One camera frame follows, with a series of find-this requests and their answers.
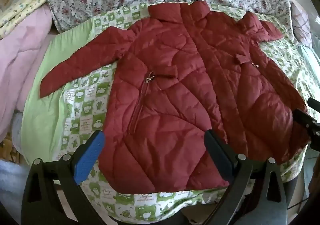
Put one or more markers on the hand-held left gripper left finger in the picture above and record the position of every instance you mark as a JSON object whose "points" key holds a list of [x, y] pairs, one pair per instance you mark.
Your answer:
{"points": [[90, 153]]}

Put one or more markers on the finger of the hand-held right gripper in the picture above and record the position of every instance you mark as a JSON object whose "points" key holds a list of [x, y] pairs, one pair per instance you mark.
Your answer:
{"points": [[314, 103], [305, 120]]}

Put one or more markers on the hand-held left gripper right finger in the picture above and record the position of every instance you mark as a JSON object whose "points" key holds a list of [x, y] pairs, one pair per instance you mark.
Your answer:
{"points": [[220, 156]]}

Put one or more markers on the red quilted jacket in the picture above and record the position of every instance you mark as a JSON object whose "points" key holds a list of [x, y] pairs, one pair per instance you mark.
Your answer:
{"points": [[175, 84]]}

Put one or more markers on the green patterned blanket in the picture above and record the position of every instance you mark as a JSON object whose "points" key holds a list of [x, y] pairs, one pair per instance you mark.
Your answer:
{"points": [[50, 115]]}

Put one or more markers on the light blue cloth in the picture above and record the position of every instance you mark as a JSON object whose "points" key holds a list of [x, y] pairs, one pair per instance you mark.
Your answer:
{"points": [[11, 185]]}

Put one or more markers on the pink blanket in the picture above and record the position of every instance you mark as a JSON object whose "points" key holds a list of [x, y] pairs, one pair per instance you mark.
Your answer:
{"points": [[20, 64]]}

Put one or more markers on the yellow patterned cloth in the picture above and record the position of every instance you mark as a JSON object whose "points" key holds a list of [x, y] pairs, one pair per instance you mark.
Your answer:
{"points": [[22, 7]]}

